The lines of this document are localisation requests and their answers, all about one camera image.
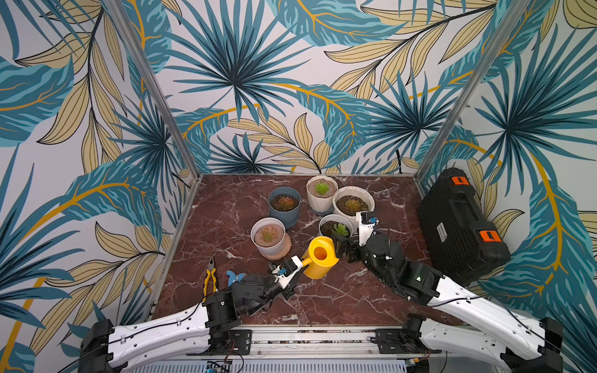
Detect small white pot green succulent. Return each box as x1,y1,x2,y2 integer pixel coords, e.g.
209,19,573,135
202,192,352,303
319,214,353,238

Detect yellow plastic watering can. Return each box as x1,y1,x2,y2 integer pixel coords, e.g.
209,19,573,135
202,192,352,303
302,236,339,280

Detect large white pot yellow succulent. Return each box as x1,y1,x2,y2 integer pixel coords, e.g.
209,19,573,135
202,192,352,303
332,186,375,235

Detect white pot pink succulent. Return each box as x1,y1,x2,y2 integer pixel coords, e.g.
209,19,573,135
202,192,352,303
250,218,292,260

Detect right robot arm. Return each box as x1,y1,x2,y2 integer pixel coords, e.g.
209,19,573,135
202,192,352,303
332,233,564,372

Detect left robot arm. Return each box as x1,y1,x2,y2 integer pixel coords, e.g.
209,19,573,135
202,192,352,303
77,270,303,372

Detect white ribbed pot green succulent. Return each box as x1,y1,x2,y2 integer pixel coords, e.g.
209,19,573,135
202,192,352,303
306,175,338,216

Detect blue pot red succulent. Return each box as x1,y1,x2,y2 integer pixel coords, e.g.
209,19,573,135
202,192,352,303
268,186,302,229

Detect blue spray nozzle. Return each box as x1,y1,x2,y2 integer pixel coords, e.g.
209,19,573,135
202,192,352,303
226,270,246,287

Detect black tool case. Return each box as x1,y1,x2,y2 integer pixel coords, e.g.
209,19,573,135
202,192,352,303
418,168,511,285

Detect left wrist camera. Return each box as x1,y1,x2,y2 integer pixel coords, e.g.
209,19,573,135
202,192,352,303
271,256,304,279

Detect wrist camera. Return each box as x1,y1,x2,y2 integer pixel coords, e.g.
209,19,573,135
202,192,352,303
356,211,379,246
271,256,304,279

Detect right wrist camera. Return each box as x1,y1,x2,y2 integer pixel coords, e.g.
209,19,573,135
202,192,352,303
356,211,379,246

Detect aluminium front rail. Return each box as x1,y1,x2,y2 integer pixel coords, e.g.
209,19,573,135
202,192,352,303
111,325,509,373

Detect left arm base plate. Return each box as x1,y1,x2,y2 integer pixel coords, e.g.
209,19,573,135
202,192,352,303
207,329,253,356

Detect yellow handled pliers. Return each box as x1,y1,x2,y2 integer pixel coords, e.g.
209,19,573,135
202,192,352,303
203,256,218,298

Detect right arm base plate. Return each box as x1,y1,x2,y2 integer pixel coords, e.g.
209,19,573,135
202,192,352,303
369,329,440,356

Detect right aluminium frame post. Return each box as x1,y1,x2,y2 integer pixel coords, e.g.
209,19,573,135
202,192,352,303
415,1,530,191

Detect aluminium frame post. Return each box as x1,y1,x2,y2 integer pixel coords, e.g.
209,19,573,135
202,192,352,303
104,0,201,181
415,1,530,191

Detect left aluminium frame post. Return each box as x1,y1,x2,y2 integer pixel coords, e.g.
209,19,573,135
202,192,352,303
104,0,201,181

